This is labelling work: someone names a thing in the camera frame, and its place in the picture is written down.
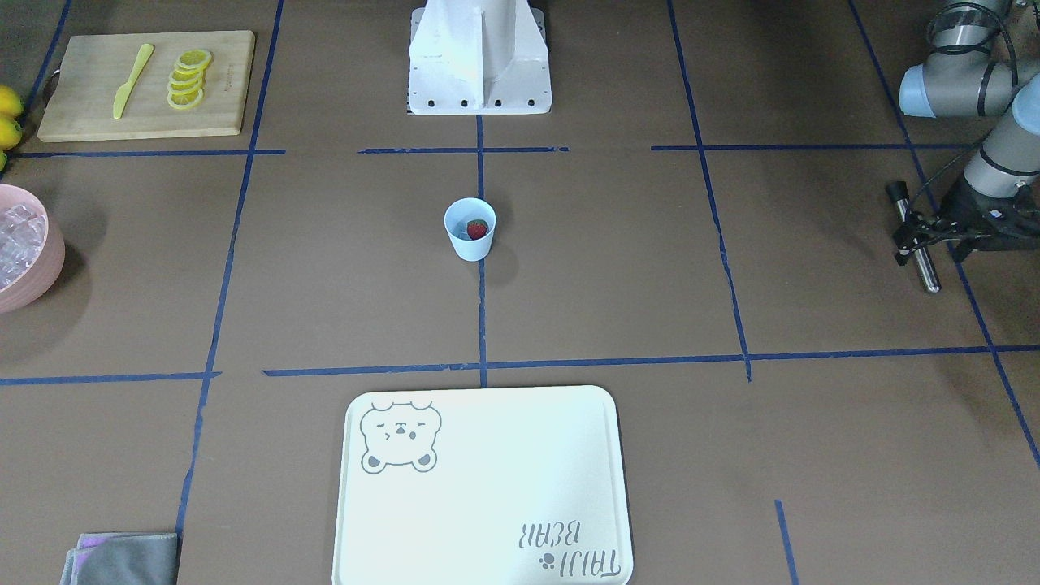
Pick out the wooden cutting board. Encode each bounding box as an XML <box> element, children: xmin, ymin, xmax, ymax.
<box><xmin>37</xmin><ymin>30</ymin><xmax>255</xmax><ymax>143</ymax></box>

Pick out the whole lemon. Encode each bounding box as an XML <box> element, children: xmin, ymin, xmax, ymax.
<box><xmin>0</xmin><ymin>115</ymin><xmax>23</xmax><ymax>152</ymax></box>
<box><xmin>0</xmin><ymin>84</ymin><xmax>24</xmax><ymax>119</ymax></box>

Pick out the light blue plastic cup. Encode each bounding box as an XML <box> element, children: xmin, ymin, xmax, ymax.
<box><xmin>443</xmin><ymin>197</ymin><xmax>497</xmax><ymax>262</ymax></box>

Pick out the pile of ice cubes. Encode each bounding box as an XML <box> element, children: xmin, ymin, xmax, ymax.
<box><xmin>1</xmin><ymin>203</ymin><xmax>49</xmax><ymax>290</ymax></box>

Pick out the red strawberry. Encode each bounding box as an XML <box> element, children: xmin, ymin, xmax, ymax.
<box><xmin>465</xmin><ymin>219</ymin><xmax>490</xmax><ymax>241</ymax></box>

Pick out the yellow knife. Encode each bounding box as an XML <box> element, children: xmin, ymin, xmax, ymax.
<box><xmin>111</xmin><ymin>43</ymin><xmax>154</xmax><ymax>121</ymax></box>

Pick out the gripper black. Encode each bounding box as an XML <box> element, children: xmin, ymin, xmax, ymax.
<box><xmin>892</xmin><ymin>178</ymin><xmax>1039</xmax><ymax>268</ymax></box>

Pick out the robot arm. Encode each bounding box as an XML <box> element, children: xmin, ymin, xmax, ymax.
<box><xmin>887</xmin><ymin>1</ymin><xmax>1039</xmax><ymax>264</ymax></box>

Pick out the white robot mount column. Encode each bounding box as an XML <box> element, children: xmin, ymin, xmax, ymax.
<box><xmin>406</xmin><ymin>1</ymin><xmax>553</xmax><ymax>116</ymax></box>

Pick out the grey folded cloth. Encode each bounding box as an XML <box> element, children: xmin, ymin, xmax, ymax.
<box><xmin>59</xmin><ymin>532</ymin><xmax>180</xmax><ymax>584</ymax></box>

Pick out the pink bowl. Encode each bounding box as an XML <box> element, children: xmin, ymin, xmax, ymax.
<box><xmin>1</xmin><ymin>184</ymin><xmax>66</xmax><ymax>314</ymax></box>

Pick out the steel muddler with black tip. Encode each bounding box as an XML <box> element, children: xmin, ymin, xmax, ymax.
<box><xmin>885</xmin><ymin>181</ymin><xmax>941</xmax><ymax>295</ymax></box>

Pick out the lemon slice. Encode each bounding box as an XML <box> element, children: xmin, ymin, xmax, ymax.
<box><xmin>167</xmin><ymin>48</ymin><xmax>213</xmax><ymax>111</ymax></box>

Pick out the cream bear tray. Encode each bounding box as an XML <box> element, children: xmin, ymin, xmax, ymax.
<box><xmin>331</xmin><ymin>385</ymin><xmax>635</xmax><ymax>584</ymax></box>

